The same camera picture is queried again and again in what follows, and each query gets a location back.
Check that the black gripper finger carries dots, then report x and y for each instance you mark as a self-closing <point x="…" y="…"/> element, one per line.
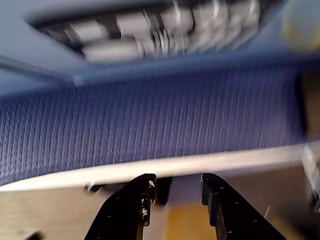
<point x="122" y="215"/>
<point x="235" y="220"/>

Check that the black control panel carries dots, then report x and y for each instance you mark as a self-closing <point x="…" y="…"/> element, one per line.
<point x="112" y="32"/>

